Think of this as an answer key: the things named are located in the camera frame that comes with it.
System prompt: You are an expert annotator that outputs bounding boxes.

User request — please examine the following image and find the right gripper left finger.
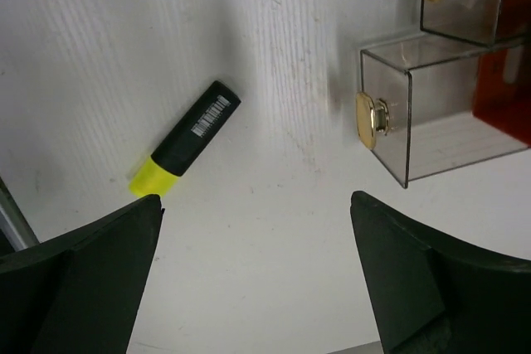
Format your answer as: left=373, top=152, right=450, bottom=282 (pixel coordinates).
left=1, top=194, right=163, bottom=353

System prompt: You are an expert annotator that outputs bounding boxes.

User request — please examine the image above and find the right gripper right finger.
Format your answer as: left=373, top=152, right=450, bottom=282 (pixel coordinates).
left=350, top=191, right=530, bottom=353

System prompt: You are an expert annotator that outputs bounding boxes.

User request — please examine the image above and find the yellow cap black highlighter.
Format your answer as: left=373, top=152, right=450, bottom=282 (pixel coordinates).
left=129, top=80, right=241, bottom=197

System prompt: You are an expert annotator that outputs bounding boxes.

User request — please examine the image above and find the teal mini drawer cabinet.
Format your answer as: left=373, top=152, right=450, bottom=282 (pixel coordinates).
left=472, top=0, right=530, bottom=146

